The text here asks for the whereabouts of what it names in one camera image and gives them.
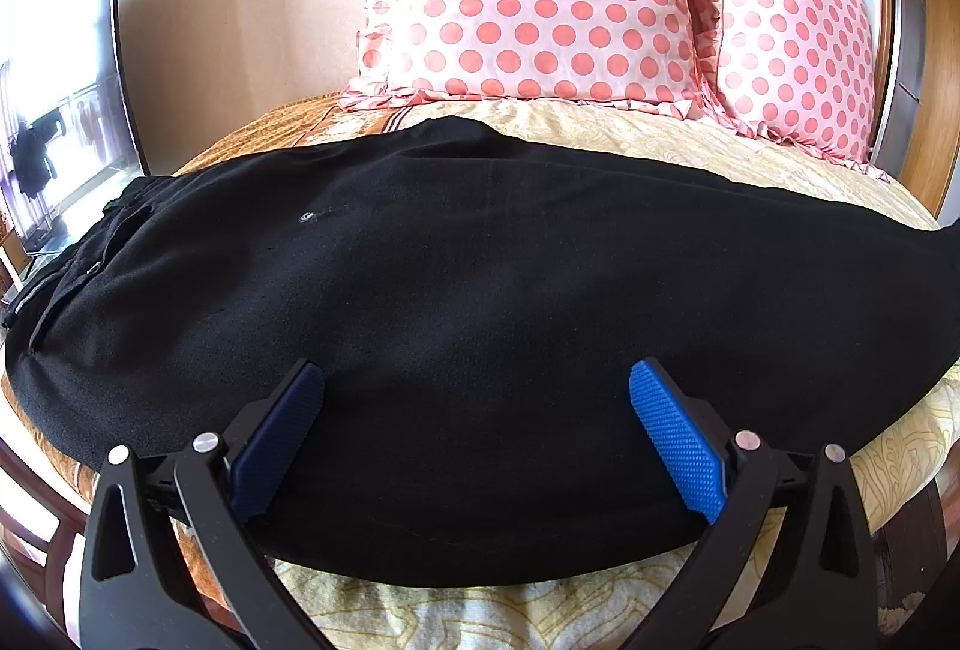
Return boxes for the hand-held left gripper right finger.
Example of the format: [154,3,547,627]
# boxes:
[619,357,880,650]

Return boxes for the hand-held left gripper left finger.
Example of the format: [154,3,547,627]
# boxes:
[81,359,340,650]

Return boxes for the black pants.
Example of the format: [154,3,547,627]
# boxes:
[0,117,960,589]

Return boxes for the yellow patterned bed blanket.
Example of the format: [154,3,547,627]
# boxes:
[0,95,960,650]

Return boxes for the flat screen television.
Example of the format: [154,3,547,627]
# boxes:
[0,0,148,291]

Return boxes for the small pink polka dot pillow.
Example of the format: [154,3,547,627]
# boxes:
[690,0,893,177]

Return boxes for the wooden headboard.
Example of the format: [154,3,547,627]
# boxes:
[783,0,960,223]

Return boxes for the dark wooden bed frame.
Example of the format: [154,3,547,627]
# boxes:
[0,440,98,628]

